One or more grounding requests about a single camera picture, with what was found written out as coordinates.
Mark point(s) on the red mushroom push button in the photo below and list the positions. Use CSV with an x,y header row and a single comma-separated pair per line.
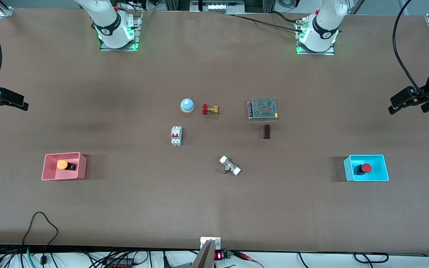
x,y
365,168

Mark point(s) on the yellow mushroom push button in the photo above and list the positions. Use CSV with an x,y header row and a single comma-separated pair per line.
x,y
63,164

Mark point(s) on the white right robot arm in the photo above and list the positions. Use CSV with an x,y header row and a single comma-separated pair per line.
x,y
108,22

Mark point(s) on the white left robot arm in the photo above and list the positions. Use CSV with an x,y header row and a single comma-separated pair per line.
x,y
324,26

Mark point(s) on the blue plastic box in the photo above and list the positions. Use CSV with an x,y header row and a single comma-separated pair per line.
x,y
367,178

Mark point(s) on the pink plastic box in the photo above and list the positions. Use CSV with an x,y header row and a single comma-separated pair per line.
x,y
64,175

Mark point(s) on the small dark brown block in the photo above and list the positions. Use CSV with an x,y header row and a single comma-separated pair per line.
x,y
266,132

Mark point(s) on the metal mesh power supply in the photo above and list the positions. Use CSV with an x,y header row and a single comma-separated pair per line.
x,y
263,108

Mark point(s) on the white circuit breaker, red switches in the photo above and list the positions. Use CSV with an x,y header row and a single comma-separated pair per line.
x,y
176,136

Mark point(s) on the blue and cream call bell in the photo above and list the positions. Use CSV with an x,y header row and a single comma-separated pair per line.
x,y
187,105

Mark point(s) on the brass fitting with white ends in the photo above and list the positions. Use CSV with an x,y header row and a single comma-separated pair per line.
x,y
230,165

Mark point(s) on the red digit display module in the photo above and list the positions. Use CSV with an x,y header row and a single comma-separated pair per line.
x,y
220,255

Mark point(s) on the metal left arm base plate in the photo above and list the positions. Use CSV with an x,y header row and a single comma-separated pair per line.
x,y
330,53

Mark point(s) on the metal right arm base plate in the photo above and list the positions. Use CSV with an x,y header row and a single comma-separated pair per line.
x,y
138,28

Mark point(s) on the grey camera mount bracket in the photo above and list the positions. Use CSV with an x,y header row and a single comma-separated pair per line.
x,y
207,253

